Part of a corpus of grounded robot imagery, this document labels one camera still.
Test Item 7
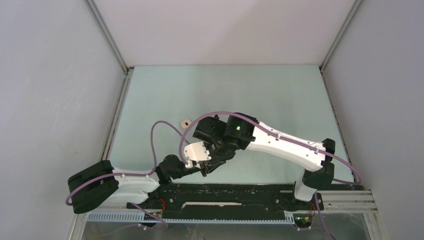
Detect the pink earbud charging case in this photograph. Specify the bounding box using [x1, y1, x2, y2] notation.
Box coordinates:
[180, 119, 192, 130]

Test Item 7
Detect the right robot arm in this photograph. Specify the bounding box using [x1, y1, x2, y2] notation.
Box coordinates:
[182, 113, 336, 209]

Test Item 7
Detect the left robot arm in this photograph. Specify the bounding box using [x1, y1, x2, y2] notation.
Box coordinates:
[65, 154, 226, 214]

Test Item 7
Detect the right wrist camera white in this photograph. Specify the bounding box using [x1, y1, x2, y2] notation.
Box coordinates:
[183, 141, 212, 169]

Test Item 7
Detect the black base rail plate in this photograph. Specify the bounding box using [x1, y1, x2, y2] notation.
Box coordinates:
[139, 183, 324, 221]

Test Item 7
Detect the white slotted cable duct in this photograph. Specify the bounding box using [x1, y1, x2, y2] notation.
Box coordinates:
[86, 211, 299, 225]

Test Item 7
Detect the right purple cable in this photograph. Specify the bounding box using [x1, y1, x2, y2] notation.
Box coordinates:
[178, 111, 364, 240]

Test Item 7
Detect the purple cable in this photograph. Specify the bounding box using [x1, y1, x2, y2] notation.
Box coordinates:
[64, 120, 190, 207]
[178, 111, 364, 240]

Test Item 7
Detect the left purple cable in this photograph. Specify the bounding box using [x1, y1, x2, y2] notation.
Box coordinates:
[64, 120, 190, 207]

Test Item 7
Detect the left aluminium frame post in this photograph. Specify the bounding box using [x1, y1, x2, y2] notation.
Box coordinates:
[83, 0, 130, 75]

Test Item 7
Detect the aluminium frame post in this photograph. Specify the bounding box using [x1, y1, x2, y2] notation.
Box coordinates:
[83, 0, 130, 75]
[319, 0, 365, 74]

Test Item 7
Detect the right aluminium frame post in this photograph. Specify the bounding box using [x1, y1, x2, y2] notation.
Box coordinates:
[319, 0, 365, 74]

